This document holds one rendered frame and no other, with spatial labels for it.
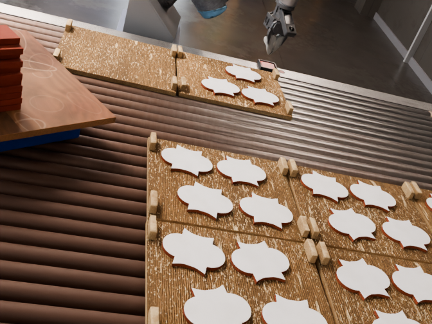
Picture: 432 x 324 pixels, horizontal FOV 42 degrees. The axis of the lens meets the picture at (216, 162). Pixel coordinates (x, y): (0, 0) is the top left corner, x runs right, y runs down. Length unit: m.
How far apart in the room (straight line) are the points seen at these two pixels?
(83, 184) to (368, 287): 0.72
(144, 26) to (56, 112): 1.02
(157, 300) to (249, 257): 0.26
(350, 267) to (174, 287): 0.46
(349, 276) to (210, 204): 0.38
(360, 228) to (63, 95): 0.86
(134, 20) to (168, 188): 1.08
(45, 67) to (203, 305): 0.82
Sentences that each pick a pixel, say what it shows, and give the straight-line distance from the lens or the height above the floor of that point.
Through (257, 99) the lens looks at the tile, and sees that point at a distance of 2.00.
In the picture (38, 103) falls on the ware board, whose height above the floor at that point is 1.04.
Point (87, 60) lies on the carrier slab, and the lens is 1.95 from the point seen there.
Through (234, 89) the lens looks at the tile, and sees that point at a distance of 2.01.
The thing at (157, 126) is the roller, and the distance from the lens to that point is 1.70.
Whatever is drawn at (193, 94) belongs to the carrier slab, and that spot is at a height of 0.94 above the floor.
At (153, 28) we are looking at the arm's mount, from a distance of 2.36.
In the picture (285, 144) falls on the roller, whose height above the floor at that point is 0.91.
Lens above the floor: 1.77
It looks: 32 degrees down
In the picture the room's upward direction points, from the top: 19 degrees clockwise
